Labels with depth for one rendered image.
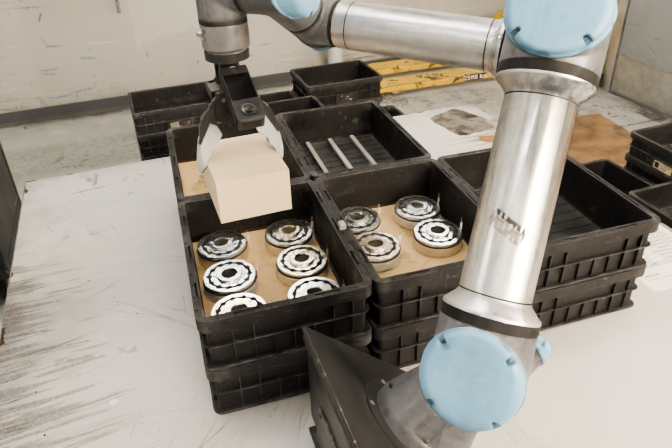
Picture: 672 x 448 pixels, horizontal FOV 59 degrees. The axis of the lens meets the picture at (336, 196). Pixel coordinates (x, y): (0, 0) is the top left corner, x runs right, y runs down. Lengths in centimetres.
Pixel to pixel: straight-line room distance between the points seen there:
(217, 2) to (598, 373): 95
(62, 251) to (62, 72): 288
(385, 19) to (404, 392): 54
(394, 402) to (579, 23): 54
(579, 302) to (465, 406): 66
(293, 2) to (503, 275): 46
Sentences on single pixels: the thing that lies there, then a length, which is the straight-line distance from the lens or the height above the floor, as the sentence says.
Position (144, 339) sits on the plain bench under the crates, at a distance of 132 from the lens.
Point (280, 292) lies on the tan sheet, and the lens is 116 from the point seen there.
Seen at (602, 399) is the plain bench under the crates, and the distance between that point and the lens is 122.
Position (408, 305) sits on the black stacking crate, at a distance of 108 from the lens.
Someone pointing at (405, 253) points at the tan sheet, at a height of 83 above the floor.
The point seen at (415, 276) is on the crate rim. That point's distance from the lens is 103.
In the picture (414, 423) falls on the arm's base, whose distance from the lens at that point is 85.
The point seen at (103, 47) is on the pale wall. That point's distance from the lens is 439.
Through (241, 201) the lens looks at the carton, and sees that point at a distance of 97.
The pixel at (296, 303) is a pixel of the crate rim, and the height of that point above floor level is 93.
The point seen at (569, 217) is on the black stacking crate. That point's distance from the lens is 145.
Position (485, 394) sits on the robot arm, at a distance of 69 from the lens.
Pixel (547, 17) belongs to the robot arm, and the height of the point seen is 140.
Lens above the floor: 157
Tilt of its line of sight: 31 degrees down
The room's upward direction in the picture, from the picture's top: 2 degrees counter-clockwise
